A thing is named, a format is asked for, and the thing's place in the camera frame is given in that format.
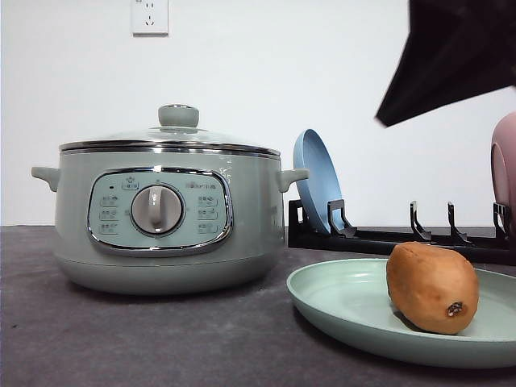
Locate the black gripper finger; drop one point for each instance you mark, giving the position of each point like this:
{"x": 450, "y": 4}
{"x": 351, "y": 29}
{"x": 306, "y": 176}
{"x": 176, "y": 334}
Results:
{"x": 455, "y": 50}

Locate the brown potato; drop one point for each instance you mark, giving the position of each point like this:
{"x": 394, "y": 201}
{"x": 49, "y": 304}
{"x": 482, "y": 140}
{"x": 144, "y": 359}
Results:
{"x": 432, "y": 289}

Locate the green plate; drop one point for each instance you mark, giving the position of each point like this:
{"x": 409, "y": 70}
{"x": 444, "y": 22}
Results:
{"x": 347, "y": 300}

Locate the glass pot lid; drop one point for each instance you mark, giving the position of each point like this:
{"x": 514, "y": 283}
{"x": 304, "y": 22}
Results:
{"x": 174, "y": 132}

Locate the pink plate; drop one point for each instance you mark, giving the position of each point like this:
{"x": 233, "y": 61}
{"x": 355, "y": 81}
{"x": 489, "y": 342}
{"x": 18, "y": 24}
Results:
{"x": 503, "y": 167}

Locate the blue plate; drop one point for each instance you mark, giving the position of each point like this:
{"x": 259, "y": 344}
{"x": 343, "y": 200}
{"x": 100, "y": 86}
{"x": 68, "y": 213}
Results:
{"x": 322, "y": 186}

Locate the green electric steamer pot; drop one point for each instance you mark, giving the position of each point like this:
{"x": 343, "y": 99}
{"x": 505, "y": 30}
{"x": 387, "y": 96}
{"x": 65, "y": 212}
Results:
{"x": 168, "y": 216}

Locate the black dish rack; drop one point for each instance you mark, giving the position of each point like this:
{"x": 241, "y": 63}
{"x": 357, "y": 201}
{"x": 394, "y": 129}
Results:
{"x": 340, "y": 236}

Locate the white wall socket left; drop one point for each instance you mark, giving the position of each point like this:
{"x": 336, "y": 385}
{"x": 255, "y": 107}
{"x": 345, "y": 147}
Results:
{"x": 152, "y": 19}

